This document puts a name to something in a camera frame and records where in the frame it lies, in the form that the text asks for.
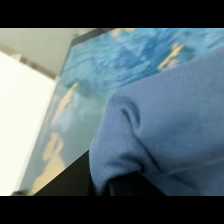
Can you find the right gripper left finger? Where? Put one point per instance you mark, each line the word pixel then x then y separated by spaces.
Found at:
pixel 68 180

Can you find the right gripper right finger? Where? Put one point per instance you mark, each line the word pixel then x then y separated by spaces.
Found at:
pixel 133 185

